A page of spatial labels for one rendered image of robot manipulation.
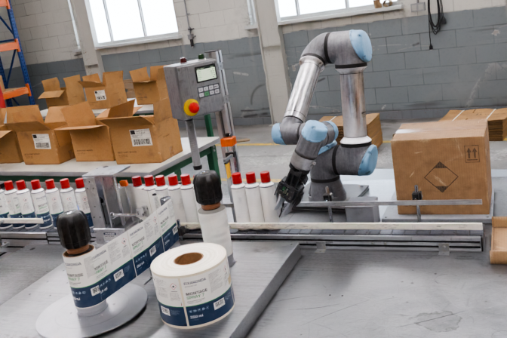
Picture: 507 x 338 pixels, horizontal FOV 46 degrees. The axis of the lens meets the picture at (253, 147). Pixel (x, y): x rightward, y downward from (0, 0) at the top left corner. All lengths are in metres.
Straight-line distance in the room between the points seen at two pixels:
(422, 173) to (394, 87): 5.42
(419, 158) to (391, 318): 0.68
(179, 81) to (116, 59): 7.55
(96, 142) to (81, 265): 2.47
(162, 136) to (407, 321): 2.48
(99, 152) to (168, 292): 2.64
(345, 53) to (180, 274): 1.06
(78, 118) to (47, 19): 6.28
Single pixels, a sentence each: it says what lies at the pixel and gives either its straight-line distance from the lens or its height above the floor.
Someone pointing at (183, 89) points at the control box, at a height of 1.39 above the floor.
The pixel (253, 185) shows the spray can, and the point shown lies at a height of 1.05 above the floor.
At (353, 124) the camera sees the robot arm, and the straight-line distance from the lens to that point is 2.24.
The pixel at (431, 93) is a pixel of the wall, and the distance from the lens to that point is 7.41.
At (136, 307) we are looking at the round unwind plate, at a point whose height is 0.89.
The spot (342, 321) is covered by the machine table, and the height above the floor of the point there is 0.83.
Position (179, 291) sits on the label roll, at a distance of 1.55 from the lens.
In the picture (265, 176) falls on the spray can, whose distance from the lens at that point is 2.03.
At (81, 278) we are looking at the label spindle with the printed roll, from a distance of 1.71.
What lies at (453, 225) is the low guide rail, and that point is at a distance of 1.92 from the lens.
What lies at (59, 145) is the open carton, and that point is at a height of 0.90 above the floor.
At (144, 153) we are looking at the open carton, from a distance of 3.80.
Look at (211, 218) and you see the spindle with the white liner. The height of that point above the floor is 1.05.
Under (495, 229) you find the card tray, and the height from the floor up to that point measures 0.83.
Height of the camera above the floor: 1.64
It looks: 13 degrees down
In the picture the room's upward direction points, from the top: 9 degrees counter-clockwise
